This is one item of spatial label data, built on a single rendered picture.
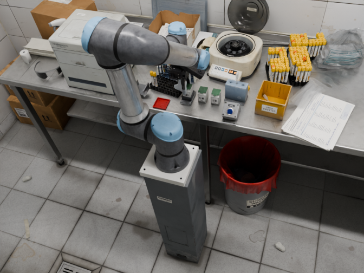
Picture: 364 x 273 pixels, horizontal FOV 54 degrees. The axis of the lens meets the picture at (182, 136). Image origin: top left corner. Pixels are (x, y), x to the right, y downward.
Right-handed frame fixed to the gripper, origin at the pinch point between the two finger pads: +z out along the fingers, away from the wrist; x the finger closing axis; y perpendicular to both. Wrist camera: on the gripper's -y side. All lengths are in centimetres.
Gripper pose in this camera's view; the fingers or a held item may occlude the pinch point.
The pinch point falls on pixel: (187, 89)
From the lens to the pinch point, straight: 172.5
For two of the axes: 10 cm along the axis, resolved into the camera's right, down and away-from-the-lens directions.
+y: -9.4, -2.0, 2.7
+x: -3.2, 7.5, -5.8
